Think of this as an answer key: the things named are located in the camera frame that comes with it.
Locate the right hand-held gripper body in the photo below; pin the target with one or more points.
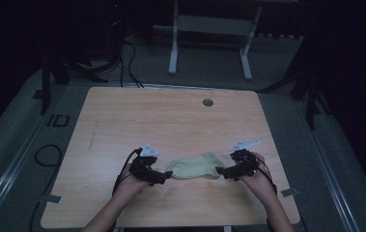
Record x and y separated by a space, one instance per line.
245 162

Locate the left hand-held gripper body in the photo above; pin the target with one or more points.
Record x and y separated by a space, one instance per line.
142 167

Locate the person's left hand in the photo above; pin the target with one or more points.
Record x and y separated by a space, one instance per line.
127 187

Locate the person's right hand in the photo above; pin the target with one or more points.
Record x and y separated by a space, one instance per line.
261 182

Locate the grey tape piece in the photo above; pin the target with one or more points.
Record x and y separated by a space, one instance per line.
290 192
54 199

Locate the grey round table grommet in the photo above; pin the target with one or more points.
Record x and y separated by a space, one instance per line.
208 102

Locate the black metal stand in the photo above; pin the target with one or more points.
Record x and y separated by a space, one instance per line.
311 96
46 87

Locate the white desk frame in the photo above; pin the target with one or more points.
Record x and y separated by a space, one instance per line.
212 25

